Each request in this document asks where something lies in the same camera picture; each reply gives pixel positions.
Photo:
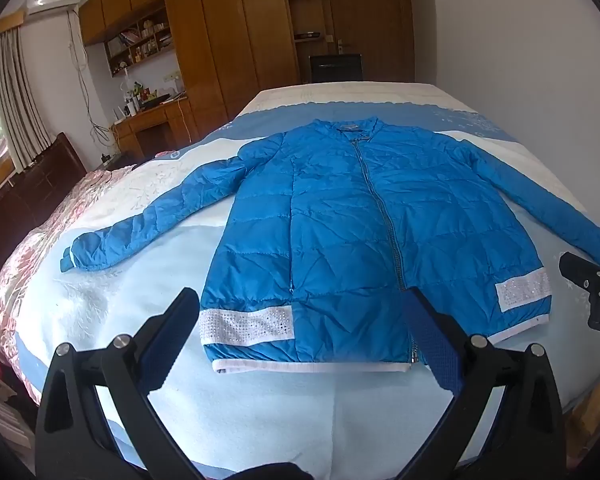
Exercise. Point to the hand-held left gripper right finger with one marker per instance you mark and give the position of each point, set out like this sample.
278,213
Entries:
436,347

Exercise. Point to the stack of papers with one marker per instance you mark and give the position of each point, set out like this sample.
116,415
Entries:
2,400

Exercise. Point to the dark wooden headboard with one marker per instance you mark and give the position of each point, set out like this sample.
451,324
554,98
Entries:
35,175

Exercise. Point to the beige curtain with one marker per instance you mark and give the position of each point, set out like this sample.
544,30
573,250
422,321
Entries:
20,100

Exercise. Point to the cardboard box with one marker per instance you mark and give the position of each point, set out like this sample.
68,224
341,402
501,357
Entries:
597,415

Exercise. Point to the wooden desk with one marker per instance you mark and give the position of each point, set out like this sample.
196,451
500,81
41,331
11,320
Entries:
152,125

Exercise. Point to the white bottle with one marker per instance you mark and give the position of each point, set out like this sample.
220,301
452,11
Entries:
131,109

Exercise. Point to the black flat desk device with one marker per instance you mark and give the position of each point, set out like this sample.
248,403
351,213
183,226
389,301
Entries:
156,101

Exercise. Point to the pink floral quilt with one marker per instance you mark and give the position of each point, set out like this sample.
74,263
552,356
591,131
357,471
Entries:
35,240

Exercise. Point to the wooden door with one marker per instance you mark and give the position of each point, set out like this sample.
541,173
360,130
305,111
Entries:
370,15

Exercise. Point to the black chair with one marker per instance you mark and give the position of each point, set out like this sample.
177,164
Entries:
336,67

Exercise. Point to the wooden wall bookshelf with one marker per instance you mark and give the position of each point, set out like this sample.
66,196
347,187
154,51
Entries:
140,42

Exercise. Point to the white air conditioner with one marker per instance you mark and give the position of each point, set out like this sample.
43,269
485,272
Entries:
50,2

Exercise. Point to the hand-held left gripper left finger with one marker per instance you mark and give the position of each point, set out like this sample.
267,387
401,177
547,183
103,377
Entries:
161,357

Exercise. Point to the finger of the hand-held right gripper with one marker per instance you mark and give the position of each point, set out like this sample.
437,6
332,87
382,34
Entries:
582,270

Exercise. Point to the wooden wardrobe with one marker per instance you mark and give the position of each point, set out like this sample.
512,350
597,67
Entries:
230,35

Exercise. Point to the colourful desk toys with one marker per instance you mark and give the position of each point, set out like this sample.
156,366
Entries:
142,92

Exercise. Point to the bed with blue white bedspread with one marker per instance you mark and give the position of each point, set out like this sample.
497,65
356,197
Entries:
260,410

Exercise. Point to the blue quilted jacket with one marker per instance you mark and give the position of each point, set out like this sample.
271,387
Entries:
330,210

